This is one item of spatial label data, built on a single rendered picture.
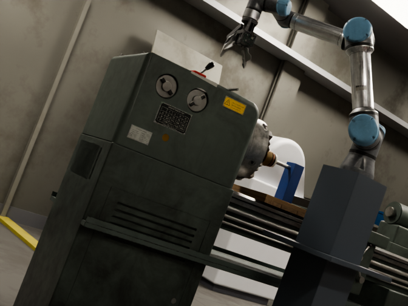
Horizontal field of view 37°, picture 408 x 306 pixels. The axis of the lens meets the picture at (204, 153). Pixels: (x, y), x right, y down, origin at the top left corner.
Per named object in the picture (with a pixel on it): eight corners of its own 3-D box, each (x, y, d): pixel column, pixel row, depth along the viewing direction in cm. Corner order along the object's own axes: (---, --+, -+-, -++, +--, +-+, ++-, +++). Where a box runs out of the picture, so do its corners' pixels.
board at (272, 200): (264, 201, 282) (267, 193, 282) (227, 189, 314) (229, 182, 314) (311, 221, 296) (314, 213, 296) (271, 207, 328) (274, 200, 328)
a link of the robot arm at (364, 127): (382, 149, 248) (374, 25, 260) (379, 141, 235) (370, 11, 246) (352, 152, 253) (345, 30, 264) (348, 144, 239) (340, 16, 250)
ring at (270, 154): (265, 146, 295) (280, 152, 299) (255, 144, 303) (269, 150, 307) (258, 163, 294) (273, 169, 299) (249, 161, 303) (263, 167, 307)
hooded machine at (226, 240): (231, 283, 660) (282, 146, 671) (275, 308, 601) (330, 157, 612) (172, 268, 612) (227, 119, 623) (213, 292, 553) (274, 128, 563)
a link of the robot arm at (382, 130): (377, 160, 260) (388, 131, 261) (375, 154, 248) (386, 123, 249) (351, 152, 265) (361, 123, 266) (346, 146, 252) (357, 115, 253)
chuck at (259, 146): (241, 175, 276) (261, 111, 281) (208, 173, 304) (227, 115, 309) (257, 181, 280) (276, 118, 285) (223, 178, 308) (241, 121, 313)
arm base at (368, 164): (379, 184, 254) (387, 162, 255) (357, 173, 246) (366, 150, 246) (352, 177, 267) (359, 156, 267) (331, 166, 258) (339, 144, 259)
